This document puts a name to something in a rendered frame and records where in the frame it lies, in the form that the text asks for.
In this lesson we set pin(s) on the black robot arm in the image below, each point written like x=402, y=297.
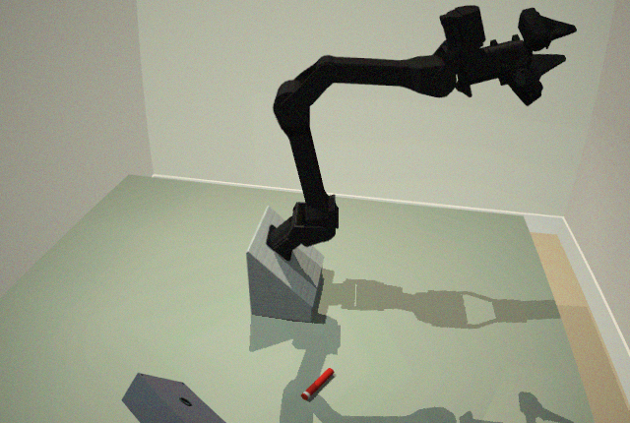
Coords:
x=316, y=220

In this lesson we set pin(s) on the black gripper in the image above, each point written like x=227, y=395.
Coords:
x=538, y=32

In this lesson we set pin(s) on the red peg with white band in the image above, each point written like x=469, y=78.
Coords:
x=317, y=384

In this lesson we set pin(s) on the grey sloped panel with hole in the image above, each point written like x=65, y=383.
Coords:
x=159, y=400

